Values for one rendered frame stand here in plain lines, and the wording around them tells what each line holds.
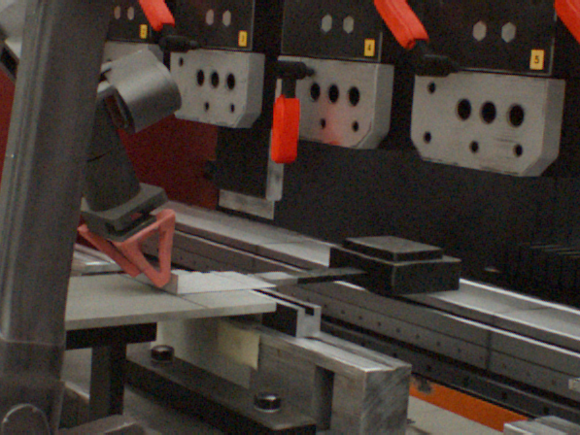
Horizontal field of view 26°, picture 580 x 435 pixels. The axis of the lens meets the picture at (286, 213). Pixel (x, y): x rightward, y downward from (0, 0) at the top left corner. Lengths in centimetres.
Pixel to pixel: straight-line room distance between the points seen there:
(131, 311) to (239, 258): 58
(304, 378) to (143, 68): 35
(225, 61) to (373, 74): 24
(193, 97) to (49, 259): 48
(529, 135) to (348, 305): 65
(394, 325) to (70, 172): 69
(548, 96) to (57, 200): 38
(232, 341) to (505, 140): 45
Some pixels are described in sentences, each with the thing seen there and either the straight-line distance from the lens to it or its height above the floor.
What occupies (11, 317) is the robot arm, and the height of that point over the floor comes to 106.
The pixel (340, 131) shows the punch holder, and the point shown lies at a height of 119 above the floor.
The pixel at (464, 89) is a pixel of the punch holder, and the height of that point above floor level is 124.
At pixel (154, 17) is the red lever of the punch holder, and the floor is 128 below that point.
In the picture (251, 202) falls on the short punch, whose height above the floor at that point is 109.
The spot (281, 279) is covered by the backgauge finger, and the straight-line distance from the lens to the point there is 141.
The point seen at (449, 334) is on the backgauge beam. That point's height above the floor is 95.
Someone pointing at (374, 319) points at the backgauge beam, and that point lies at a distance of 157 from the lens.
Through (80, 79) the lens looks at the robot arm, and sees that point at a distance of 95.
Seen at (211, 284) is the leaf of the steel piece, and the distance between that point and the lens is 137.
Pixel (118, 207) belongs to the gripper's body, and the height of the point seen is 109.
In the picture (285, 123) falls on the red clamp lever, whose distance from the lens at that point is 119.
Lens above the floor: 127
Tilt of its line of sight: 8 degrees down
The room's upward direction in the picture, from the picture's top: 4 degrees clockwise
